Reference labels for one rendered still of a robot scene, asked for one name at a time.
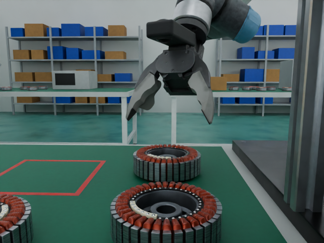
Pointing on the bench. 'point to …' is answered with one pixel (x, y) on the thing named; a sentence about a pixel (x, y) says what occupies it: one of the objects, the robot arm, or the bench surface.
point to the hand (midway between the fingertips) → (163, 120)
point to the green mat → (76, 219)
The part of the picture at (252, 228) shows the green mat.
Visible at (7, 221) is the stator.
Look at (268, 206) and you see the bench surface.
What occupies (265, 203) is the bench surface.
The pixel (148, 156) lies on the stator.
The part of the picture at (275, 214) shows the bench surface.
